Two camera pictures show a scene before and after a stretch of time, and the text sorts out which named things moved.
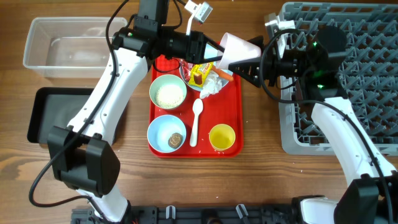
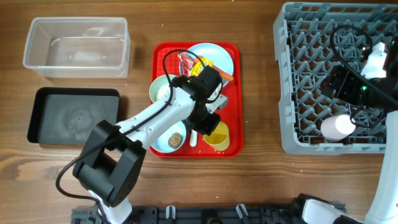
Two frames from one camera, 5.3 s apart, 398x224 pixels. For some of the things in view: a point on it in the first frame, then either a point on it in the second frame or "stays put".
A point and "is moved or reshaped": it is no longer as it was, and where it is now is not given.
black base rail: x=197 y=214 stays put
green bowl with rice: x=168 y=91 stays put
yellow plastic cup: x=221 y=137 is moved or reshaped
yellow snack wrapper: x=198 y=73 stays put
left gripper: x=197 y=47 to x=204 y=125
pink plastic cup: x=234 y=49 is moved or reshaped
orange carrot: x=222 y=73 stays put
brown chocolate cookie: x=175 y=140 stays put
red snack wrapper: x=185 y=68 stays put
